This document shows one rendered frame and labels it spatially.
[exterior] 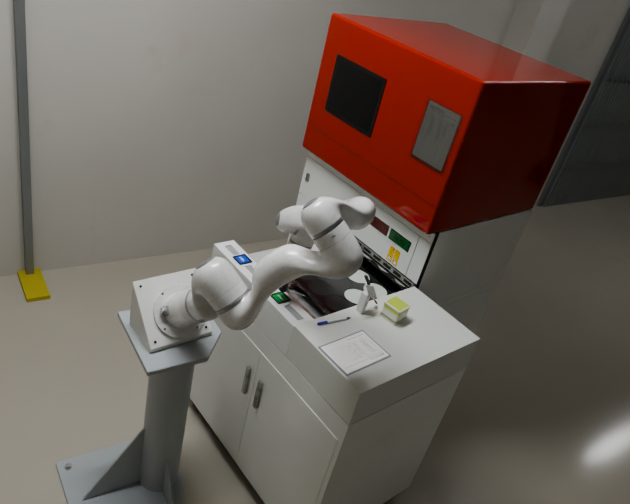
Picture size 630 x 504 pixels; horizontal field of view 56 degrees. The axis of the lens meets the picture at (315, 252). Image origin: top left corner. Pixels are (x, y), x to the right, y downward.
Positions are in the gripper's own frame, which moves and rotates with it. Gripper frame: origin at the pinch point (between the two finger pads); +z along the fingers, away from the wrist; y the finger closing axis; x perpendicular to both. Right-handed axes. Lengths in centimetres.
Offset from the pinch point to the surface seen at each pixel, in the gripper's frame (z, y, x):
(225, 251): 6.2, 1.8, -33.6
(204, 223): 64, -84, -163
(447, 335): -4, -47, 43
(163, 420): 64, 25, -7
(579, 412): 59, -214, 63
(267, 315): 12.7, 2.0, 0.4
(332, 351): 5.3, -0.4, 31.3
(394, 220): -26, -54, -5
